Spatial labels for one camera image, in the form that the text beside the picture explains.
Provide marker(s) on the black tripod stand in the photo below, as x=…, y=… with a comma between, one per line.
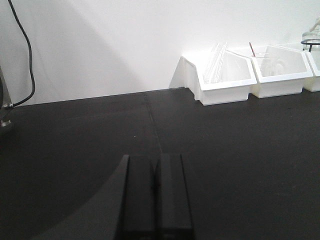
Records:
x=310, y=45

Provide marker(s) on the middle white storage bin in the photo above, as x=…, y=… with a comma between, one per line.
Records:
x=291, y=82

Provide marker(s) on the right white storage bin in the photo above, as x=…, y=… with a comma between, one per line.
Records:
x=312, y=84

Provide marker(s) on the clear beaker in bin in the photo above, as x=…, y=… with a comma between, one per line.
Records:
x=270, y=64

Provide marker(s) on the glass alcohol lamp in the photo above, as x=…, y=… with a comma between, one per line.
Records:
x=314, y=32

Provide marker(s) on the red tipped dropper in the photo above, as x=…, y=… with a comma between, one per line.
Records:
x=252, y=49

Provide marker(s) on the left white storage bin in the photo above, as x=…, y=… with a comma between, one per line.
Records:
x=234, y=84

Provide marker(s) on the white storage bin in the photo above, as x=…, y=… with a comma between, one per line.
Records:
x=312, y=84
x=291, y=82
x=234, y=84

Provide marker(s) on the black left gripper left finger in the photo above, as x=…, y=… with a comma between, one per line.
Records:
x=137, y=219

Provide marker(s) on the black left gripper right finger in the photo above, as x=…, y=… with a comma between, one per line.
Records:
x=172, y=205

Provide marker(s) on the clear glass tubes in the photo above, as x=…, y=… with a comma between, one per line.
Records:
x=214, y=63

